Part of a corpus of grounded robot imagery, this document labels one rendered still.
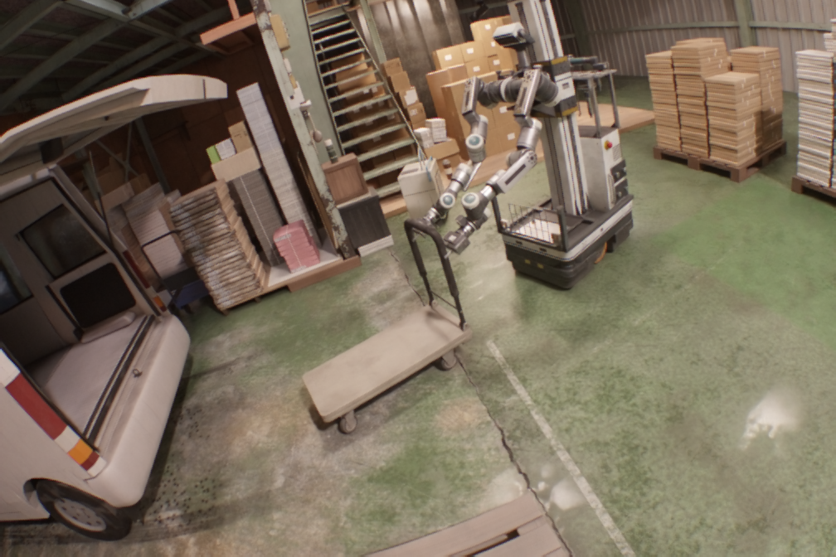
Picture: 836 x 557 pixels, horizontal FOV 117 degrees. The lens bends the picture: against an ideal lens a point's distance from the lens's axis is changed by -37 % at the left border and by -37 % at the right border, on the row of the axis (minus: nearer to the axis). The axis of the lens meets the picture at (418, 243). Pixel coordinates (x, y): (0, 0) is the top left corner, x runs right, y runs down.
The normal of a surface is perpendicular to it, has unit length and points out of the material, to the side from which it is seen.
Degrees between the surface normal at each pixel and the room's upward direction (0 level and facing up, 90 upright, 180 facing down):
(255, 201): 90
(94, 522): 90
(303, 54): 90
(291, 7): 90
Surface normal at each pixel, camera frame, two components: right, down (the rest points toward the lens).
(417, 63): 0.05, 0.44
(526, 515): -0.28, -0.86
